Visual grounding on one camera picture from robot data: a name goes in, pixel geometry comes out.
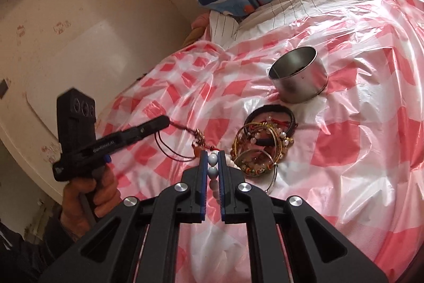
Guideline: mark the silver metal bangle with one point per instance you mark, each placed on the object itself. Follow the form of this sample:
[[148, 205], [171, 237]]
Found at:
[[274, 180]]

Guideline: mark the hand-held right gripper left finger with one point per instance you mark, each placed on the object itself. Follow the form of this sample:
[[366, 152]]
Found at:
[[202, 178]]

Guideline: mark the pink checkered plastic sheet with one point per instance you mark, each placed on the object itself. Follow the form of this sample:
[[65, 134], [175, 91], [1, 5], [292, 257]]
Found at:
[[351, 104]]

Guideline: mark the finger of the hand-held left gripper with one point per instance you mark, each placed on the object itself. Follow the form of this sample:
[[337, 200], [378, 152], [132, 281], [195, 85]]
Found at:
[[142, 129]]

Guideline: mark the round metal tin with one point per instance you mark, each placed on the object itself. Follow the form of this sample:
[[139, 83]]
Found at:
[[299, 87]]

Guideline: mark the white glossy board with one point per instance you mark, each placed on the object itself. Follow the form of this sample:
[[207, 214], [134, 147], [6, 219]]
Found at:
[[82, 70]]

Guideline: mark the white striped pillow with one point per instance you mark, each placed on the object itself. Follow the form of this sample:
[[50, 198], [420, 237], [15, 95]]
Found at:
[[222, 28]]

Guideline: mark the orange cloth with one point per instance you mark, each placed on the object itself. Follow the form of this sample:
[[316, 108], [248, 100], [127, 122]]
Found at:
[[195, 34]]

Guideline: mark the person's left hand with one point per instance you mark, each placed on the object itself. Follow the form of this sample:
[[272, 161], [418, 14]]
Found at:
[[106, 193]]

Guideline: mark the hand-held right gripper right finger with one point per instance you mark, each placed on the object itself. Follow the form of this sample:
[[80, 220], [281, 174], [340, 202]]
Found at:
[[223, 185]]

